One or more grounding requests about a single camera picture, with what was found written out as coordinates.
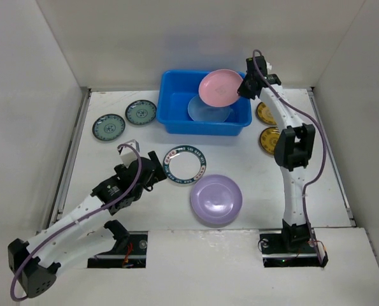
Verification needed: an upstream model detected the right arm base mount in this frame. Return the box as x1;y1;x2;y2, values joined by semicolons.
257;224;329;268

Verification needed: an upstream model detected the yellow patterned plate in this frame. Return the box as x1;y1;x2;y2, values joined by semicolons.
256;102;276;126
259;127;280;156

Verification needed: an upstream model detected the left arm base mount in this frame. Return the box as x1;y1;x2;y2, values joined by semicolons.
87;220;148;269

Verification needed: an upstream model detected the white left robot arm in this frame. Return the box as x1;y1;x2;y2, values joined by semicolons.
8;149;166;302

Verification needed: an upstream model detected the purple plate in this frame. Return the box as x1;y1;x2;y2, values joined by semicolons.
190;175;243;226

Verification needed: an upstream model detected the pink plate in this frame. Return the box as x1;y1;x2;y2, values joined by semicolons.
199;69;243;107

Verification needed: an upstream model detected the yellow patterned plate lower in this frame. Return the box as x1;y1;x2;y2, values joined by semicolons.
259;127;280;156

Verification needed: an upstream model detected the teal patterned plate far left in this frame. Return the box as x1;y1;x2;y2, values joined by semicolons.
92;113;125;142

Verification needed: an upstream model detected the blue plastic bin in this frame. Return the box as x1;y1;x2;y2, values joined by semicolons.
156;69;252;136

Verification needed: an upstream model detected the yellow patterned plate upper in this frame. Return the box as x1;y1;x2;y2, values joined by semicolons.
256;102;276;126

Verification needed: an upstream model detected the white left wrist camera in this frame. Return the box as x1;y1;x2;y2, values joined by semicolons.
117;140;140;166

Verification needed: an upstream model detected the light blue plate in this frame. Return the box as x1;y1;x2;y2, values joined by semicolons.
187;96;231;122

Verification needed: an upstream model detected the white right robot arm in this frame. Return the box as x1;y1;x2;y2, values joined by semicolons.
238;55;316;253

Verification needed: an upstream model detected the teal patterned plate near bin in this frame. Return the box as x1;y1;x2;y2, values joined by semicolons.
125;99;157;126

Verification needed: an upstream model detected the white plate dark lettered rim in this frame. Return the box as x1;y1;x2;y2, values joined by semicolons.
162;145;206;185

